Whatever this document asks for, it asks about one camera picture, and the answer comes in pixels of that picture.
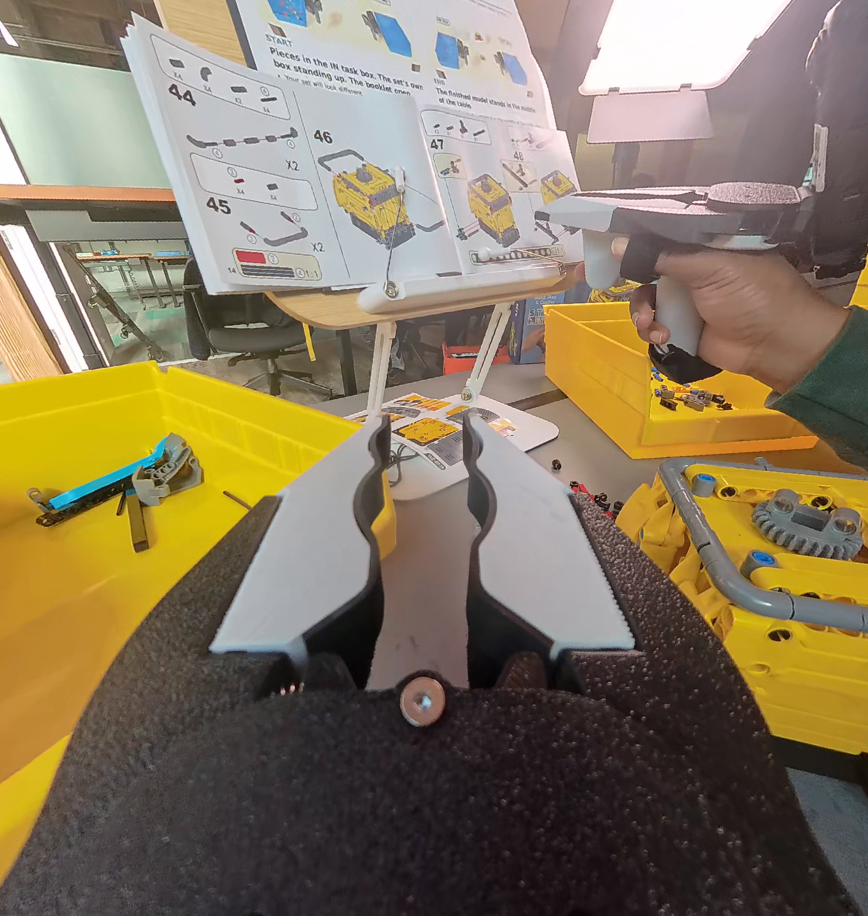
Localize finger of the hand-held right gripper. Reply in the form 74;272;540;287
534;187;710;237

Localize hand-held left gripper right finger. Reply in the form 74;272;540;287
463;414;635;659

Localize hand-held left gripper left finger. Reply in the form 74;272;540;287
208;414;397;656

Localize pile of black red pins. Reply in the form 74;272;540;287
570;483;622;518

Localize yellow and black lego model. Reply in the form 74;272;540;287
613;458;868;763

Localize person's right forearm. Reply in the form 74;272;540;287
766;304;868;477

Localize black and blue lego piece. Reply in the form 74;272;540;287
26;433;206;553

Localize person's right hand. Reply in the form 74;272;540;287
629;249;853;393

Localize blue robot kit box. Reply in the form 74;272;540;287
509;290;571;366

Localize bright light panel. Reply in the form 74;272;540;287
579;0;794;146

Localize yellow bin with many pieces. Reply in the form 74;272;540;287
545;301;821;460

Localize yellow grey sticker sheet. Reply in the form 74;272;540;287
351;392;518;471

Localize white stand pole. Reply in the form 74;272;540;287
461;304;511;403
366;322;397;425

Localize white page holder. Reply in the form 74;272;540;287
357;261;569;316

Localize heap of grey blue pieces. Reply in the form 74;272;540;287
649;365;737;414

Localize red storage box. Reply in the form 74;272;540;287
441;343;508;375

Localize yellow bin with few pieces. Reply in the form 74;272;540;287
0;361;397;892

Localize black office chair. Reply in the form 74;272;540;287
182;258;336;399

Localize printed task sheet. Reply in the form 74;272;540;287
227;0;551;138

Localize open instruction booklet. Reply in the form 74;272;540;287
121;13;579;296

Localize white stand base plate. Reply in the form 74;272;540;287
344;390;561;502

